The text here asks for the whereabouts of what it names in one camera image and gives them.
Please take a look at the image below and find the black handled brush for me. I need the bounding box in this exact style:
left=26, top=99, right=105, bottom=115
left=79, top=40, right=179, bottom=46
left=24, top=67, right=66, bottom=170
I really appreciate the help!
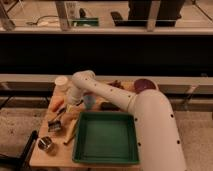
left=48, top=101, right=83, bottom=132

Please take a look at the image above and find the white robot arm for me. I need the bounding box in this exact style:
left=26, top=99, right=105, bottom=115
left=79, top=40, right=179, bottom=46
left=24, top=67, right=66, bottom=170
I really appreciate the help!
left=68, top=70, right=187, bottom=171

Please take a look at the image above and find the purple bowl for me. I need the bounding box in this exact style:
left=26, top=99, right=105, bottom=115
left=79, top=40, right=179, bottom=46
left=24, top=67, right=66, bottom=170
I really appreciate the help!
left=134, top=79, right=156, bottom=94

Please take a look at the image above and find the bunch of dark grapes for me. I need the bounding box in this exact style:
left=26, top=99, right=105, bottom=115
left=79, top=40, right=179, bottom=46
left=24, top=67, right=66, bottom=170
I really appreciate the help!
left=108, top=80, right=124, bottom=89

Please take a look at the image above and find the black rectangular block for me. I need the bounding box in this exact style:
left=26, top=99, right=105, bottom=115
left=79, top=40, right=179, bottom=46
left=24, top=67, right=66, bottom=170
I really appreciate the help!
left=100, top=102, right=119, bottom=111

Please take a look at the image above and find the blue grey cup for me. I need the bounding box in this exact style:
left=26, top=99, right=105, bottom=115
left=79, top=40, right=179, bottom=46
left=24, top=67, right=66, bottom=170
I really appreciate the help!
left=83, top=95, right=96, bottom=110

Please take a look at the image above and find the white cup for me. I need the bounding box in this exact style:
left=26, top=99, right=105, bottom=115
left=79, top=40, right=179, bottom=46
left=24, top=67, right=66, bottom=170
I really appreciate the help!
left=55, top=76, right=69, bottom=91

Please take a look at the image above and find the green plastic tray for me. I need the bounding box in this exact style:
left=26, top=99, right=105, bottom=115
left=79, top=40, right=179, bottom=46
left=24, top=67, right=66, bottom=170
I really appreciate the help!
left=72, top=112, right=139, bottom=165

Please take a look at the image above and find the green box in background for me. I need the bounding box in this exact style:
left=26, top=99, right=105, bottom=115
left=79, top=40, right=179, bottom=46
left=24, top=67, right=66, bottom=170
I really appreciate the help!
left=71, top=18, right=99, bottom=27

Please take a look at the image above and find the black table leg bar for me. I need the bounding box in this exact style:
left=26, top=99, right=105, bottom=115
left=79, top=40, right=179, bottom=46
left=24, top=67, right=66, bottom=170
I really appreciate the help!
left=0, top=130, right=38, bottom=171

